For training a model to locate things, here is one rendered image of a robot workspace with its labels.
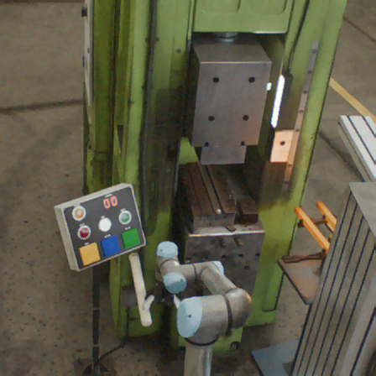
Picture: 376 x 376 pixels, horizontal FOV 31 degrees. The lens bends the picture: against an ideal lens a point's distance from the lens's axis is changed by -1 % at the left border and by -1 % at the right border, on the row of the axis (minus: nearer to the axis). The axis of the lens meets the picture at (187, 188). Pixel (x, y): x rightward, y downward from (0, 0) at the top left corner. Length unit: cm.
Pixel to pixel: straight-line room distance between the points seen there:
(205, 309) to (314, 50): 138
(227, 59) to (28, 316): 200
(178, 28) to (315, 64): 64
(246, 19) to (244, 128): 46
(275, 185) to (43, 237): 178
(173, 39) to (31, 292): 195
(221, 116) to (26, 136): 287
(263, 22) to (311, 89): 42
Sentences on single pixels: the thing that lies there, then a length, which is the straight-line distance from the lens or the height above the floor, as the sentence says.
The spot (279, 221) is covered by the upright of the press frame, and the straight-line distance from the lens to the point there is 349.
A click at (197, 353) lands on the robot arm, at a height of 129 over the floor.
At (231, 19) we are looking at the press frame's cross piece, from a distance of 282.
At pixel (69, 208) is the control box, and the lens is 282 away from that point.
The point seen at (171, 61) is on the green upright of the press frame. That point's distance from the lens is 285.
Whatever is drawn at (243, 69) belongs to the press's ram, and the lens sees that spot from 277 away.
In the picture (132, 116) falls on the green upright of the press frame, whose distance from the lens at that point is 294.
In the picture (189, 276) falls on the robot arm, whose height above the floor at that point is 125.
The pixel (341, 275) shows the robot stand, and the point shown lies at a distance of 171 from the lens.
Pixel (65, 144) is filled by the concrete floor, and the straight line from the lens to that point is 538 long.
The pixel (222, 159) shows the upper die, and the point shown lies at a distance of 298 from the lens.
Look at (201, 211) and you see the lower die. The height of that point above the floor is 98.
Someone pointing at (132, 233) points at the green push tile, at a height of 103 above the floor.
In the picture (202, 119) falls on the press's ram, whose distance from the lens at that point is 284.
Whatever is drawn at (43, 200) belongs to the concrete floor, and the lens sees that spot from 481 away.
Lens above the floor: 294
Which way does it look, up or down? 36 degrees down
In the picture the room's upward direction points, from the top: 6 degrees clockwise
